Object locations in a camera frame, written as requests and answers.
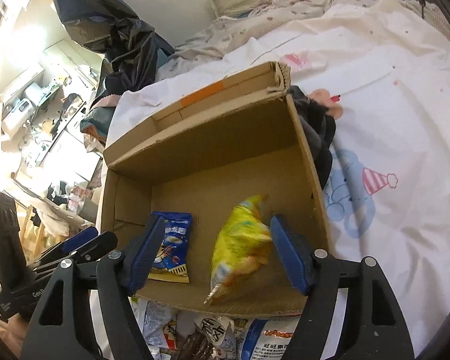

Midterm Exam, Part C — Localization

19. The brown cardboard box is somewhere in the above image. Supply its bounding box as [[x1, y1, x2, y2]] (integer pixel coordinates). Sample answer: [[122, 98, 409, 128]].
[[101, 62, 328, 317]]

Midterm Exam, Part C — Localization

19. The dark brown snack packet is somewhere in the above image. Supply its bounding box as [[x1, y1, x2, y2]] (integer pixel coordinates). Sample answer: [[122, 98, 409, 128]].
[[172, 331, 214, 360]]

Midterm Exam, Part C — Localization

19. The white bed sheet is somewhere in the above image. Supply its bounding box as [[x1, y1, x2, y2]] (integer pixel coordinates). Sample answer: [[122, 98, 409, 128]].
[[108, 0, 450, 353]]

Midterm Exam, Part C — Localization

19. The white black character packet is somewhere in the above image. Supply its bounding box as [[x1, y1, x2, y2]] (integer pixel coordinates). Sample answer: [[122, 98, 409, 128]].
[[194, 314, 237, 359]]

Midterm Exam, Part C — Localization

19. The blue cartoon snack bag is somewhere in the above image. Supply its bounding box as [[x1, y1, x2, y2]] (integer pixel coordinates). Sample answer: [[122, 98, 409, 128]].
[[148, 211, 193, 284]]

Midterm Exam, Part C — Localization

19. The white blue snack bag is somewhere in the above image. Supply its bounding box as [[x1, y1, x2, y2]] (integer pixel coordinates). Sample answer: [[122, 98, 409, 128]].
[[234, 316, 299, 360]]

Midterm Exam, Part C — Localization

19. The white microwave oven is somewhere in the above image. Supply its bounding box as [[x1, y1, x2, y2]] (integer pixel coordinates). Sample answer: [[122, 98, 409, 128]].
[[2, 98, 35, 138]]

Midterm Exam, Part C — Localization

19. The dark grey cloth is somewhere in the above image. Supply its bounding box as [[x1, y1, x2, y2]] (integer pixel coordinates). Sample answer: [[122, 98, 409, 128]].
[[287, 85, 336, 189]]

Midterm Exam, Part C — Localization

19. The white grey snack bag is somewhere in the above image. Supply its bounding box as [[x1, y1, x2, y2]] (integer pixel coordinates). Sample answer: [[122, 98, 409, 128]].
[[129, 296, 178, 360]]

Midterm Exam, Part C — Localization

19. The black plastic bag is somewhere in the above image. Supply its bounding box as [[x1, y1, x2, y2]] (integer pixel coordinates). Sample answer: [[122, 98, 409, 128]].
[[53, 0, 175, 101]]

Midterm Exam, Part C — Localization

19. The grey floral duvet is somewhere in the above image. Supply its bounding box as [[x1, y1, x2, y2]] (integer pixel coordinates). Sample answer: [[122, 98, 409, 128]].
[[157, 0, 333, 81]]

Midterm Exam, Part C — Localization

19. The yellow snack bag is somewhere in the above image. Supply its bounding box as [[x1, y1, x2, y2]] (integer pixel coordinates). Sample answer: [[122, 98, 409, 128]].
[[205, 194, 272, 304]]

